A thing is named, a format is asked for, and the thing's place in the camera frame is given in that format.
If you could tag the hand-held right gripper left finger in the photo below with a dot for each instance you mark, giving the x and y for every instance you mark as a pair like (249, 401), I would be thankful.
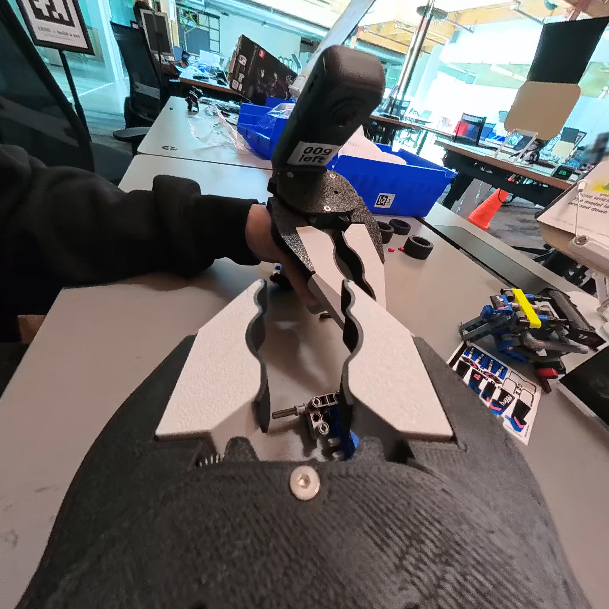
(214, 380)

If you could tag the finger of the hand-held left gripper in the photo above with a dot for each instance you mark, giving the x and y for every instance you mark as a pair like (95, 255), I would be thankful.
(318, 252)
(371, 266)

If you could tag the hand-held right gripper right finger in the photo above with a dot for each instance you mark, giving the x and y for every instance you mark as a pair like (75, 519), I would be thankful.
(395, 380)

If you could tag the blue lego chassis assembly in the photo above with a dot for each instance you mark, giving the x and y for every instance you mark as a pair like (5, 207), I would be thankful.
(323, 414)

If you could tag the black rubber lego tire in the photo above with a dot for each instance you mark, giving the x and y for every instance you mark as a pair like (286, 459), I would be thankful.
(419, 252)
(384, 237)
(400, 231)

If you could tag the lego sticker sheet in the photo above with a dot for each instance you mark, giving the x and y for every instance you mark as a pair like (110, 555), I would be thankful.
(499, 395)

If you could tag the lego assembly with yellow beam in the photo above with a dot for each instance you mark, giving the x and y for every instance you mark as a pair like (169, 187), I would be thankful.
(504, 328)

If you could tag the red and brown lego pin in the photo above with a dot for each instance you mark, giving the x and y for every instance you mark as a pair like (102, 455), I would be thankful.
(549, 372)

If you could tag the person's left hand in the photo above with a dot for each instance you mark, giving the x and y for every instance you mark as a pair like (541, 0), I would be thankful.
(261, 238)

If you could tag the dark cardboard box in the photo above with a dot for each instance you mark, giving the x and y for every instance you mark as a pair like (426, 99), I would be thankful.
(257, 71)

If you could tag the blue bin with clutter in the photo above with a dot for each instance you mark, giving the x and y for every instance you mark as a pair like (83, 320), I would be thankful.
(257, 128)

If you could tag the blue bin with tag label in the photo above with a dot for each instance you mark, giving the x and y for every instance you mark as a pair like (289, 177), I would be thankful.
(395, 185)

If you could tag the clear plastic bag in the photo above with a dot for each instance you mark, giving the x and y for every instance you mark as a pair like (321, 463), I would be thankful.
(214, 123)

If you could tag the orange traffic cone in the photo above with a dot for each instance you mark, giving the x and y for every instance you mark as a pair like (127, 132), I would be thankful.
(487, 214)

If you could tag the open laptop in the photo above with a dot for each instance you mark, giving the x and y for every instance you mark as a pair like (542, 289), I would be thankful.
(468, 128)

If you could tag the wooden desk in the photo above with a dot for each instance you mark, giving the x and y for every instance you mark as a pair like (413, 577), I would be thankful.
(499, 164)

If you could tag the beige board panel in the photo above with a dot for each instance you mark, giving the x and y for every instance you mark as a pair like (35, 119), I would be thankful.
(542, 109)

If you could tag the green digital timer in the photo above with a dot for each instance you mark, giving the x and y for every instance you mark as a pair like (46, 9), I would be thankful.
(562, 172)

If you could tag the printed instruction sign sheet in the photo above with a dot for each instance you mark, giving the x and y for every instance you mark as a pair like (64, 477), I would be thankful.
(585, 209)

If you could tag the black board panel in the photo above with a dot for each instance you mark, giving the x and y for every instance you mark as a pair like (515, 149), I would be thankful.
(566, 47)

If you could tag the black framed marker sign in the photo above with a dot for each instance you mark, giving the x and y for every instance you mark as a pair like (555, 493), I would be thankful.
(57, 24)

